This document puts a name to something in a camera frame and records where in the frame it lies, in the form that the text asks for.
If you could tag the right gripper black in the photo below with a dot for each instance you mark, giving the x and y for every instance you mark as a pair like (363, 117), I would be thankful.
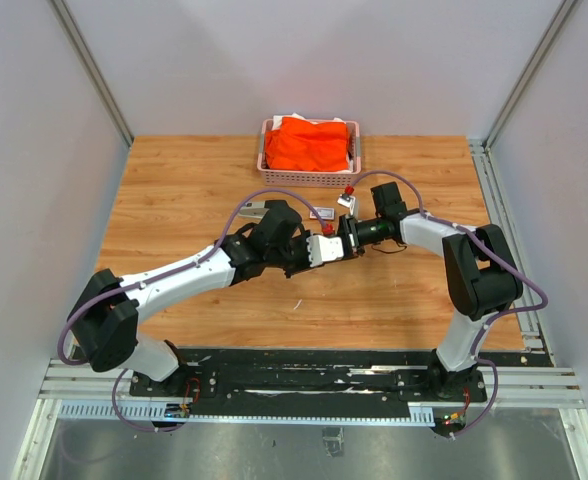
(348, 232)

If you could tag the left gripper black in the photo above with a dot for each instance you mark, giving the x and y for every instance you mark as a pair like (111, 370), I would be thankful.
(306, 263)

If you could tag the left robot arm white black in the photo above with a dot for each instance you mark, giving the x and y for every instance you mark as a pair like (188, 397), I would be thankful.
(110, 309)

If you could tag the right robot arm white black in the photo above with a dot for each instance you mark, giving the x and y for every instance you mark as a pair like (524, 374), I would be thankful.
(479, 268)

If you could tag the black silver stapler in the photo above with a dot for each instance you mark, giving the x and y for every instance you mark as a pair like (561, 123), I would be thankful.
(255, 209)

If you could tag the pink plastic basket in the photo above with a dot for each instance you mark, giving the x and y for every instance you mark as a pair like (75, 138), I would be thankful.
(338, 179)

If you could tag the orange cloth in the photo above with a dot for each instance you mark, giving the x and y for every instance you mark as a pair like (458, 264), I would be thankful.
(302, 146)

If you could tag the white paper in basket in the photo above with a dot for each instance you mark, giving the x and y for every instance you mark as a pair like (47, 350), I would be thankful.
(277, 120)

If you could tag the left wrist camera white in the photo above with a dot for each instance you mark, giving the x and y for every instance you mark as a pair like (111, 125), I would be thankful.
(322, 250)

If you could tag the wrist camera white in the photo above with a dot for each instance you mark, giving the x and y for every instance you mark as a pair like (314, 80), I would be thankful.
(350, 202)
(322, 250)

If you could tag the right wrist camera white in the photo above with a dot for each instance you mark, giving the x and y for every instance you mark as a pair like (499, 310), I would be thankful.
(350, 202)

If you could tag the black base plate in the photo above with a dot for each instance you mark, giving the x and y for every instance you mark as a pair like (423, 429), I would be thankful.
(297, 378)

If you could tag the grey slotted cable duct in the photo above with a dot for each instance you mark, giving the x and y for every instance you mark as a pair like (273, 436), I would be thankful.
(384, 413)

